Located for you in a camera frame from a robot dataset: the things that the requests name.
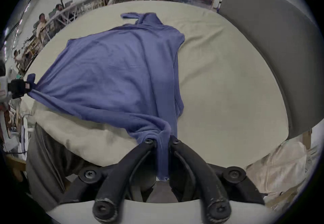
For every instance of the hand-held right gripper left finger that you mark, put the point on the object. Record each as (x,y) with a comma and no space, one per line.
(136,159)

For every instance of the row of tables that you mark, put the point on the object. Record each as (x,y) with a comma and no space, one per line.
(65,14)

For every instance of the blue shirt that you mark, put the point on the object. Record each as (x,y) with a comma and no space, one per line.
(114,71)

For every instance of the grey padded headboard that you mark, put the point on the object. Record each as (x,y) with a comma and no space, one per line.
(278,40)

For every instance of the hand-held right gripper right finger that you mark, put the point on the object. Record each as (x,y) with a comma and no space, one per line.
(189,162)

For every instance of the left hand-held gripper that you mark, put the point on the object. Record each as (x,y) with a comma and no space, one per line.
(3,88)

